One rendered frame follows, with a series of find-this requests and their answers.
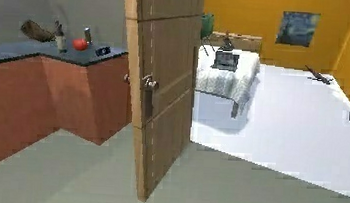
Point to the gray laptop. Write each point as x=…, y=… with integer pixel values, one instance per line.
x=225, y=60

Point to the brown wooden room door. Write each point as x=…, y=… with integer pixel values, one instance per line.
x=165, y=89

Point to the dark small statue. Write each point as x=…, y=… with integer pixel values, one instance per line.
x=227, y=42

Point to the green chair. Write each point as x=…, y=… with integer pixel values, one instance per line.
x=206, y=27

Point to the small black box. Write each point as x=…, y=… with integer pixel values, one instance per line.
x=103, y=51

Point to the grey pepper shaker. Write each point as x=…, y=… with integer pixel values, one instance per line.
x=88, y=35

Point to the red tomato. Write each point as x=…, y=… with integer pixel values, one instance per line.
x=80, y=44

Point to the red-brown kitchen counter cupboard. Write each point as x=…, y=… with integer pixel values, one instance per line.
x=50, y=93

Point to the grey glass bottle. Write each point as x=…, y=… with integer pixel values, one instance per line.
x=60, y=40

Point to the blue framed painting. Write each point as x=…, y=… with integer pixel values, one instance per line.
x=297, y=29

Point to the black baseball bat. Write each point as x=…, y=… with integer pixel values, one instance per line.
x=318, y=75

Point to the brown bread loaf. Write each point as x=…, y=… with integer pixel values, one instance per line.
x=36, y=31

